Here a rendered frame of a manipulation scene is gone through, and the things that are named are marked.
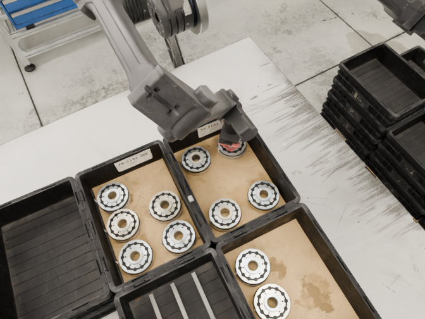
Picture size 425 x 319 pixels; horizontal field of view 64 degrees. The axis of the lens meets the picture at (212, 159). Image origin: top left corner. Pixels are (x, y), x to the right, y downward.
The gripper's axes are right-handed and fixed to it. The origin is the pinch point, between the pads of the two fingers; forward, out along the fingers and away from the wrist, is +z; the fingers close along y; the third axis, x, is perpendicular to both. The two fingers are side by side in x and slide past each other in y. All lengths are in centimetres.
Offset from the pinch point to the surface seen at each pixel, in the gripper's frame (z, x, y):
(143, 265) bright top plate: 1.6, 14.3, -47.3
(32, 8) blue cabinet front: 41, 161, 91
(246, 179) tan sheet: 4.7, -7.9, -10.3
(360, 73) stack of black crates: 39, -49, 84
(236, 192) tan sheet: 4.7, -5.7, -16.1
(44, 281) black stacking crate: 4, 42, -60
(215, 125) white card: -1.9, 7.1, 4.0
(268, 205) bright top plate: 2.0, -16.9, -18.7
